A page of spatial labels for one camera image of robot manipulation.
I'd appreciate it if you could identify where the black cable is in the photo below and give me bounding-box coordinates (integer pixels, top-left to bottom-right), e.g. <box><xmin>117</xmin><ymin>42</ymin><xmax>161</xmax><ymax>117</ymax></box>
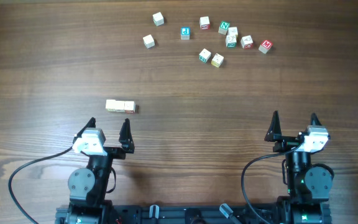
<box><xmin>7</xmin><ymin>146</ymin><xmax>74</xmax><ymax>224</ymax></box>
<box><xmin>240</xmin><ymin>141</ymin><xmax>304</xmax><ymax>224</ymax></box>

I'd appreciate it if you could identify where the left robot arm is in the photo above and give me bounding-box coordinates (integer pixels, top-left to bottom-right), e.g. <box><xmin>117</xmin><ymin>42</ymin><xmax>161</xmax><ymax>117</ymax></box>
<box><xmin>57</xmin><ymin>118</ymin><xmax>135</xmax><ymax>224</ymax></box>

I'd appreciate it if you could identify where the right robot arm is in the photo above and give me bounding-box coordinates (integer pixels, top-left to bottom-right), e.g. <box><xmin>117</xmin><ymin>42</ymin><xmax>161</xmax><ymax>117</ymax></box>
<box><xmin>265</xmin><ymin>111</ymin><xmax>334</xmax><ymax>224</ymax></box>

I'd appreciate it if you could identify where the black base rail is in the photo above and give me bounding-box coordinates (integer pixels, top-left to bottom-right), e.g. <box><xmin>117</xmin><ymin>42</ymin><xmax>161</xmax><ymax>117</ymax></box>
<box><xmin>55</xmin><ymin>203</ymin><xmax>333</xmax><ymax>224</ymax></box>

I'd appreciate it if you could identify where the plain wooden block top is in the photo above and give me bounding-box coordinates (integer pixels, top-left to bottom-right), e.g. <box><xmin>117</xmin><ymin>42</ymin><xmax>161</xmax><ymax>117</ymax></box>
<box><xmin>152</xmin><ymin>12</ymin><xmax>164</xmax><ymax>26</ymax></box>

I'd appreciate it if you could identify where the blue P block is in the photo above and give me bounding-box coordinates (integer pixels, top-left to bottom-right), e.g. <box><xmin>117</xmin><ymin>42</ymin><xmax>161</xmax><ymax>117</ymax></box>
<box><xmin>180</xmin><ymin>27</ymin><xmax>190</xmax><ymax>40</ymax></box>

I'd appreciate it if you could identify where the wooden block red picture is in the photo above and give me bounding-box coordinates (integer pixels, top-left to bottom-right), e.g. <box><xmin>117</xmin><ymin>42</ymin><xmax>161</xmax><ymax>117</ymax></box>
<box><xmin>241</xmin><ymin>35</ymin><xmax>254</xmax><ymax>49</ymax></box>

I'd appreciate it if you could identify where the red M block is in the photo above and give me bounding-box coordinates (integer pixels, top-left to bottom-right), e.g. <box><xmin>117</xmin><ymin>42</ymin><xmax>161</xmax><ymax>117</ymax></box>
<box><xmin>259</xmin><ymin>40</ymin><xmax>273</xmax><ymax>54</ymax></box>

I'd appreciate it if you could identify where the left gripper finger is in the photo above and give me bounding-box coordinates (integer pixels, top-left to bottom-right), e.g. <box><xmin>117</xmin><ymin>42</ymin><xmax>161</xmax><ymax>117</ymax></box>
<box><xmin>74</xmin><ymin>117</ymin><xmax>96</xmax><ymax>139</ymax></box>
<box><xmin>119</xmin><ymin>118</ymin><xmax>135</xmax><ymax>154</ymax></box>

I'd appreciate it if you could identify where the wooden block red side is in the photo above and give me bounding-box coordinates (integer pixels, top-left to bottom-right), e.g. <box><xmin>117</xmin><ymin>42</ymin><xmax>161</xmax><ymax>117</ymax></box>
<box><xmin>200</xmin><ymin>16</ymin><xmax>211</xmax><ymax>30</ymax></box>

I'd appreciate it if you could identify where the wooden block teal side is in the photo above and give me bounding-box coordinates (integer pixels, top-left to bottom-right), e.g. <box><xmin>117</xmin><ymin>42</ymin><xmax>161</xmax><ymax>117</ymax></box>
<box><xmin>199</xmin><ymin>49</ymin><xmax>211</xmax><ymax>63</ymax></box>

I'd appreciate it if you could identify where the wooden block yellow side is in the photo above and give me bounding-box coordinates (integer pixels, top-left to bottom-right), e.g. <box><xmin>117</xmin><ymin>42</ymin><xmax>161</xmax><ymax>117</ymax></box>
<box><xmin>105</xmin><ymin>100</ymin><xmax>116</xmax><ymax>112</ymax></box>

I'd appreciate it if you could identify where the left black cable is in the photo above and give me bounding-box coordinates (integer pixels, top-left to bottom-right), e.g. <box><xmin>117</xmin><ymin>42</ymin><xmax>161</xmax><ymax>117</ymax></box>
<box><xmin>7</xmin><ymin>146</ymin><xmax>74</xmax><ymax>224</ymax></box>

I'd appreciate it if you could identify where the right black cable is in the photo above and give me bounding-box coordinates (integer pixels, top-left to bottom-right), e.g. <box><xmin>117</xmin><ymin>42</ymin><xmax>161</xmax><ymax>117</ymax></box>
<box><xmin>240</xmin><ymin>141</ymin><xmax>304</xmax><ymax>224</ymax></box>

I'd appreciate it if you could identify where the wooden block yellow picture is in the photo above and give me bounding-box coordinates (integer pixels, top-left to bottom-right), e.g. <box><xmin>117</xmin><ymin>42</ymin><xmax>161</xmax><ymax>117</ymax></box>
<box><xmin>211</xmin><ymin>54</ymin><xmax>224</xmax><ymax>68</ymax></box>

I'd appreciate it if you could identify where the wooden block blue side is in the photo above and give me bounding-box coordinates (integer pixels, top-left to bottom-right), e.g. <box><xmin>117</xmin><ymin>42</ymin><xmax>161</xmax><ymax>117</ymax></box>
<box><xmin>124</xmin><ymin>101</ymin><xmax>136</xmax><ymax>113</ymax></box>

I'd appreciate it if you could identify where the wooden block green side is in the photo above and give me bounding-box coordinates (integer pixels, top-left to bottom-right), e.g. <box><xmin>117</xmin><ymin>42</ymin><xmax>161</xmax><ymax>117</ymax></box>
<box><xmin>114</xmin><ymin>100</ymin><xmax>125</xmax><ymax>113</ymax></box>

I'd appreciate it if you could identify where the green N block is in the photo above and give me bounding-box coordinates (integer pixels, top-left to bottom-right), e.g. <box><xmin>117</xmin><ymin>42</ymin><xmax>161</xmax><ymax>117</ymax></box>
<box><xmin>218</xmin><ymin>21</ymin><xmax>230</xmax><ymax>35</ymax></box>

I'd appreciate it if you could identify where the wooden block green picture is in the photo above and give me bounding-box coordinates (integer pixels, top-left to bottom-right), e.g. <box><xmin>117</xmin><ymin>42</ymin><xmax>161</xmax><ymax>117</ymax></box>
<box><xmin>226</xmin><ymin>35</ymin><xmax>237</xmax><ymax>48</ymax></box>

